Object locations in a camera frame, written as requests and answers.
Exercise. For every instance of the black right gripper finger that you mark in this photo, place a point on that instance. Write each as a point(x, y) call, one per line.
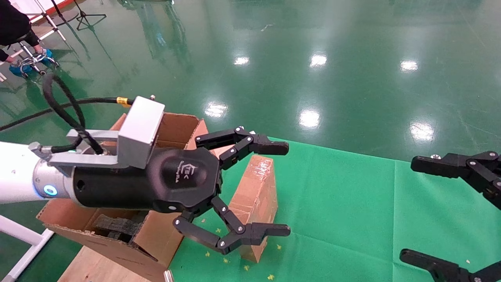
point(434, 265)
point(450, 163)

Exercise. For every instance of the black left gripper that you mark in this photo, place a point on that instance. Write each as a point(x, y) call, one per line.
point(180, 180)

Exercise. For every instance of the small taped cardboard box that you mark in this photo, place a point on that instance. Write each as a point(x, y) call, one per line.
point(254, 196)

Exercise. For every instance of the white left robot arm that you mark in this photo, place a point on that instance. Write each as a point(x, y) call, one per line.
point(19, 172)

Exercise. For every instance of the large open cardboard carton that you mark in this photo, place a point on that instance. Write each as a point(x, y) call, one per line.
point(156, 239)

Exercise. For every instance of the dark corrugated cardboard piece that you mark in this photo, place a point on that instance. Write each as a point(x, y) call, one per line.
point(117, 229)

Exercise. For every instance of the green table cloth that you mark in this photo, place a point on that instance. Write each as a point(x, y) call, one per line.
point(352, 215)

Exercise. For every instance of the silver metal bar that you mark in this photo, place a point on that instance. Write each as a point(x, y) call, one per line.
point(168, 276)

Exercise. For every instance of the black tripod stand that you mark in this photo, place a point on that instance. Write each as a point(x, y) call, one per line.
point(84, 17)

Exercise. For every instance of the blue shoe cover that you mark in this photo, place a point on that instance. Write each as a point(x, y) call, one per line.
point(21, 70)
point(47, 56)

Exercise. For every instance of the chrome stool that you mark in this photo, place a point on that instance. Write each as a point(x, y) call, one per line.
point(33, 58)

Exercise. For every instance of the person in black clothes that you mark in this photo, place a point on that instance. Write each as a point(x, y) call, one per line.
point(11, 19)

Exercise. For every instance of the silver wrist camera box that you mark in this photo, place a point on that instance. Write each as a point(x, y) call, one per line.
point(141, 125)

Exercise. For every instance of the white desk frame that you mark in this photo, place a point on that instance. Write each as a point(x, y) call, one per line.
point(54, 25)

